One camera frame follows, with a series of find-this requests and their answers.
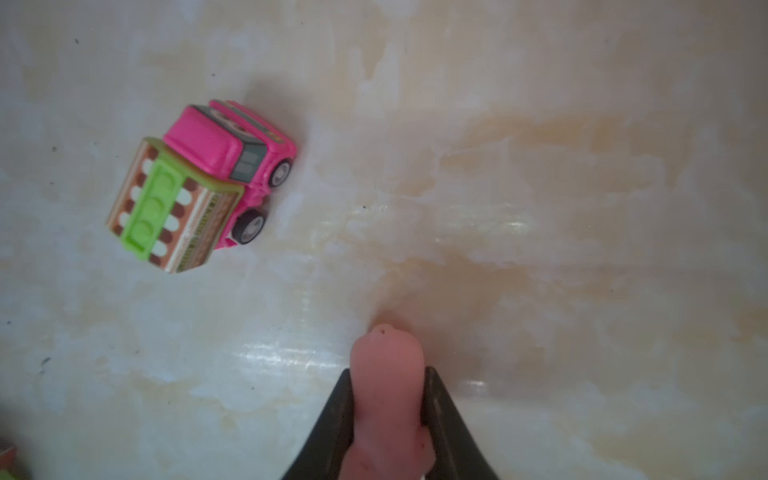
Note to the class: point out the pink green toy car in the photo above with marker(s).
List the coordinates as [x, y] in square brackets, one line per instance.
[201, 187]

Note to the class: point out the pink pig toy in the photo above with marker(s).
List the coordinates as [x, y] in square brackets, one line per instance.
[387, 367]

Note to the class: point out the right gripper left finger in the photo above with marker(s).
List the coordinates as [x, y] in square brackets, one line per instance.
[323, 453]

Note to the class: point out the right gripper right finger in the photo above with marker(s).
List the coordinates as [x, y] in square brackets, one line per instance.
[457, 455]

